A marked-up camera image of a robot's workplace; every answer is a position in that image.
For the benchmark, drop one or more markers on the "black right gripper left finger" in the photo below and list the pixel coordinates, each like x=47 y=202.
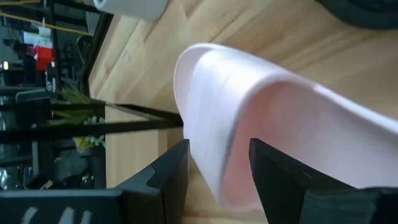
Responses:
x=168 y=186

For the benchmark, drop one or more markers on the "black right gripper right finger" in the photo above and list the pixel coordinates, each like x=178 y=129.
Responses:
x=273 y=186

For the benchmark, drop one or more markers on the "pink slide sandal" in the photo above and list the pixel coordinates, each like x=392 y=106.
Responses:
x=217 y=109

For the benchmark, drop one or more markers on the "black slide sandal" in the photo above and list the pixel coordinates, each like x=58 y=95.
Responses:
x=357 y=12

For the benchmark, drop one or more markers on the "small succulent in dark pot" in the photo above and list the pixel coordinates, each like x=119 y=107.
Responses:
x=74 y=96

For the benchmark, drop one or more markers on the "red box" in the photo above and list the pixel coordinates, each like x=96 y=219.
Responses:
x=44 y=59

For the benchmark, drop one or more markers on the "snake plant in white pot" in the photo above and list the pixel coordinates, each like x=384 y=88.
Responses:
x=130 y=7

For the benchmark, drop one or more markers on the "black metal table frame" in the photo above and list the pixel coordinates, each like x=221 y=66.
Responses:
x=96 y=46

